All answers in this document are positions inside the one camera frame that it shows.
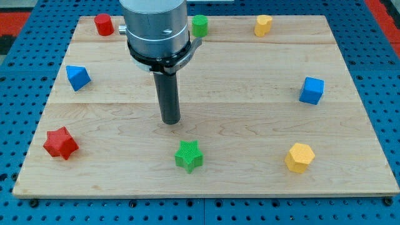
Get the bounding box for blue triangular prism block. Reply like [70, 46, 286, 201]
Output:
[66, 66, 91, 91]

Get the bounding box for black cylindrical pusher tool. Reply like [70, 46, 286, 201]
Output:
[153, 72, 181, 125]

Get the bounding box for yellow hexagon block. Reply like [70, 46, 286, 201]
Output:
[284, 142, 315, 174]

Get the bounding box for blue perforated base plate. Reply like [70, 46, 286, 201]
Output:
[1, 0, 399, 224]

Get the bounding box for red star block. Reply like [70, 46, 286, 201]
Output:
[43, 126, 79, 160]

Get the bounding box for green cylinder block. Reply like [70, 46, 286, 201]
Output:
[192, 14, 208, 38]

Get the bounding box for yellow heart block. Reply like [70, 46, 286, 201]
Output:
[254, 15, 273, 37]

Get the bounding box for blue cube block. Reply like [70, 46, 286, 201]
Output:
[299, 77, 324, 105]

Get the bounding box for green star block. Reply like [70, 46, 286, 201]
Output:
[174, 140, 204, 174]

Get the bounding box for wooden board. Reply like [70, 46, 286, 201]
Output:
[12, 16, 399, 199]

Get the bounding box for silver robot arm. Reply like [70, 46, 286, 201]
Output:
[120, 0, 202, 76]

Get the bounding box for red cylinder block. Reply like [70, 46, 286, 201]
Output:
[94, 13, 114, 36]

